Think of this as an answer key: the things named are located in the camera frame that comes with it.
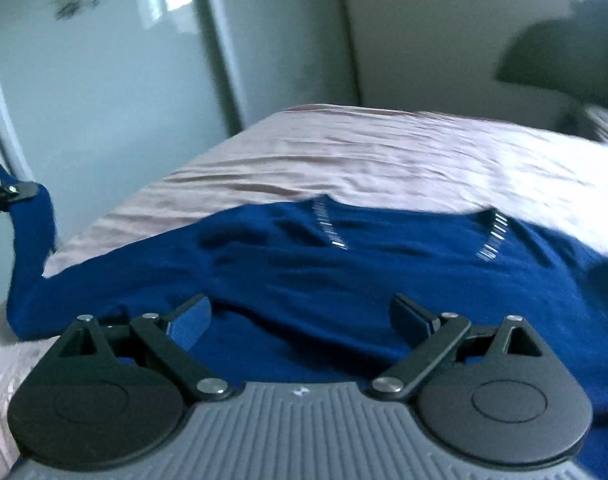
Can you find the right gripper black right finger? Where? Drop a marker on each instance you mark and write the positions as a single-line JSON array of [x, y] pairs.
[[432, 338]]

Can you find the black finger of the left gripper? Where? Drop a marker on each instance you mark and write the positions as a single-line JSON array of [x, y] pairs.
[[13, 191]]

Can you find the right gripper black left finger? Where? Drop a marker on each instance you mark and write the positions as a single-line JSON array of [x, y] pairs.
[[166, 341]]

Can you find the dark blue knit sweater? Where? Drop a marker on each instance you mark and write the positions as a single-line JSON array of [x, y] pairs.
[[300, 292]]

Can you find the glass sliding wardrobe door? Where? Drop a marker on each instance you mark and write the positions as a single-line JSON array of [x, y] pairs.
[[99, 98]]

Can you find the beige wrinkled bed sheet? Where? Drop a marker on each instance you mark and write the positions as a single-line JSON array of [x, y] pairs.
[[81, 404]]

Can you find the patterned pillow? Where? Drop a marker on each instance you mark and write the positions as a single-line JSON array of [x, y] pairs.
[[589, 122]]

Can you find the dark upholstered headboard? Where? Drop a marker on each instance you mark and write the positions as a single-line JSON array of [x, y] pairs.
[[568, 55]]

